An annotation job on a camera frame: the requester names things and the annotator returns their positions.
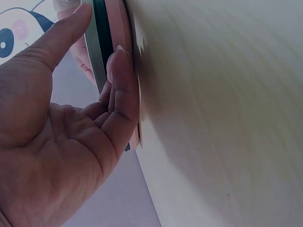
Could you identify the person's left hand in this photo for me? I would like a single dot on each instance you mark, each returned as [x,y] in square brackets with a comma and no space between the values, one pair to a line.
[47,153]

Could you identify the person's right hand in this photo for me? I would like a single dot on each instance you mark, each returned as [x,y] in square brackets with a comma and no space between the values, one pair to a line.
[82,59]

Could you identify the light green plate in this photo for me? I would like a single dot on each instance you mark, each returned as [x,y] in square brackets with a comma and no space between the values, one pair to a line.
[94,47]

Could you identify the pink plate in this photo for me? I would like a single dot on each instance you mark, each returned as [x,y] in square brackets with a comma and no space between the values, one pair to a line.
[120,23]

